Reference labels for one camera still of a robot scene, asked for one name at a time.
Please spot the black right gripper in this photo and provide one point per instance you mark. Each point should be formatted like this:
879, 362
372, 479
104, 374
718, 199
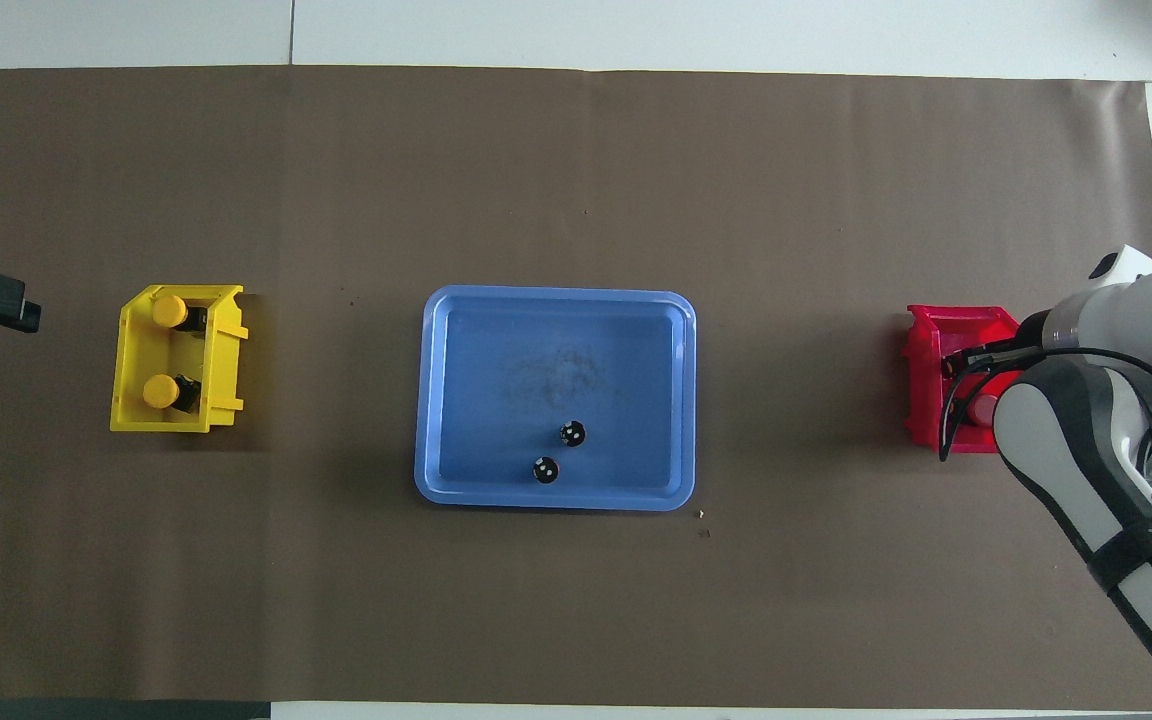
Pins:
996, 354

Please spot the red push button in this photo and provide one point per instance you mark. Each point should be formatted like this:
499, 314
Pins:
983, 410

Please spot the yellow push button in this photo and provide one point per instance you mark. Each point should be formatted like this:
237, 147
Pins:
170, 310
161, 390

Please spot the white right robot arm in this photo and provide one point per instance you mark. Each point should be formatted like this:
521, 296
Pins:
1136, 310

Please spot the blue plastic tray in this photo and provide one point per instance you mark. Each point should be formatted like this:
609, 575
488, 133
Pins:
496, 400

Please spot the red plastic storage bin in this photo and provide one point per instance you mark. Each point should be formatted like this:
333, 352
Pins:
921, 400

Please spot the yellow plastic storage bin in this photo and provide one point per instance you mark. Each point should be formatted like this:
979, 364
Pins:
128, 370

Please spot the small black cylinder component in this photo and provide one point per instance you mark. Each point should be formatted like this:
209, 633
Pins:
545, 470
572, 434

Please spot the brown paper table mat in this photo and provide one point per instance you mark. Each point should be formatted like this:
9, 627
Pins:
576, 150

